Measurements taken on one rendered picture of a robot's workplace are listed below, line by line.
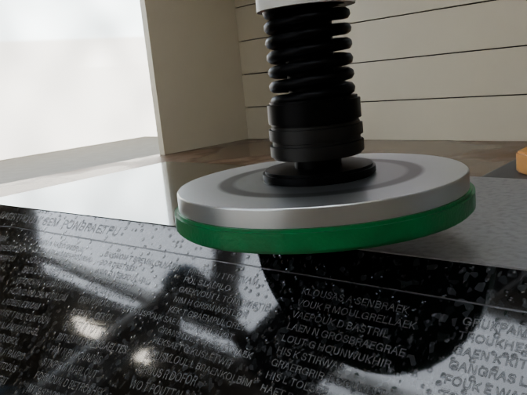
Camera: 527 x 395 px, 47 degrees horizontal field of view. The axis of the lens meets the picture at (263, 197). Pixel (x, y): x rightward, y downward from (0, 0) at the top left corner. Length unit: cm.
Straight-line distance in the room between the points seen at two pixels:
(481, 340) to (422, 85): 723
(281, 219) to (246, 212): 2
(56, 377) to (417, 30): 719
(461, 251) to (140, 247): 31
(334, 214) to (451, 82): 706
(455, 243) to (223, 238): 18
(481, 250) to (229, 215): 18
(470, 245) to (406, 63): 726
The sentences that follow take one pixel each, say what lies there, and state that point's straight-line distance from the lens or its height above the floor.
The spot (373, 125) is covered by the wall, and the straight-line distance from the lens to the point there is 804.
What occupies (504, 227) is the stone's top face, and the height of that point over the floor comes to 83.
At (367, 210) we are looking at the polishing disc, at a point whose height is 88.
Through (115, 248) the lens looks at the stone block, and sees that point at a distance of 65.
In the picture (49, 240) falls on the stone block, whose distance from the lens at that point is 75.
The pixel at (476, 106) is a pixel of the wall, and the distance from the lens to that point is 728.
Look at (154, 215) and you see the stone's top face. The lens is 66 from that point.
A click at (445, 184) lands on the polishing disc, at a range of 40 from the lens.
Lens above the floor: 96
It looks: 11 degrees down
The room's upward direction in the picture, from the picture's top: 6 degrees counter-clockwise
